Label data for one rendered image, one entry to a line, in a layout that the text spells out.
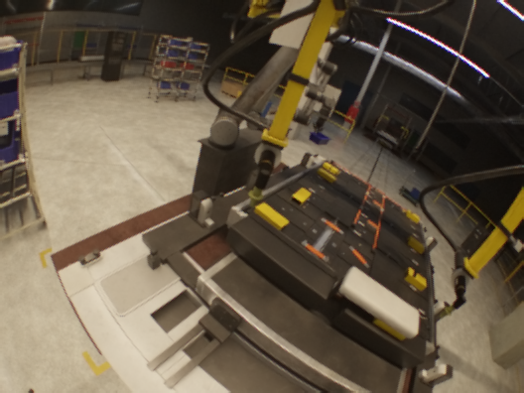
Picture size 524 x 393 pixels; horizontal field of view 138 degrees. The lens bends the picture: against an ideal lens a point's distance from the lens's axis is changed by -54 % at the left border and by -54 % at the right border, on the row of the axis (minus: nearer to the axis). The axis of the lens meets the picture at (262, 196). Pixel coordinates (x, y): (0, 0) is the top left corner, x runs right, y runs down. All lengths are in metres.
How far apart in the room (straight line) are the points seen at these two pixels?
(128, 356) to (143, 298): 0.24
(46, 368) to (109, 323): 1.12
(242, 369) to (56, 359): 1.36
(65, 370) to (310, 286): 1.65
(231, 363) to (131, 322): 0.39
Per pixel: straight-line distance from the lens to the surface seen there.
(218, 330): 0.81
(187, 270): 0.91
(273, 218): 1.01
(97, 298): 0.92
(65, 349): 1.83
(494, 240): 0.93
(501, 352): 4.98
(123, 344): 0.83
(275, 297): 0.80
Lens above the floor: 1.63
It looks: 32 degrees down
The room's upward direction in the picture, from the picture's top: 22 degrees clockwise
